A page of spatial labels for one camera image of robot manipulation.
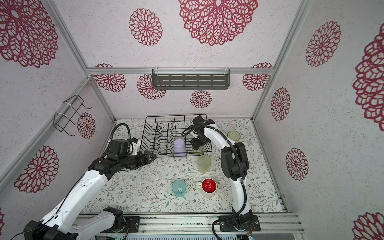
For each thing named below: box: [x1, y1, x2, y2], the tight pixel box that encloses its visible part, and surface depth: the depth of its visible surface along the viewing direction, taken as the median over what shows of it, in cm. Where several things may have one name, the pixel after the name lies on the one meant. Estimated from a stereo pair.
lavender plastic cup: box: [173, 138, 187, 158], surface depth 91 cm
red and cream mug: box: [195, 178, 218, 198], surface depth 83 cm
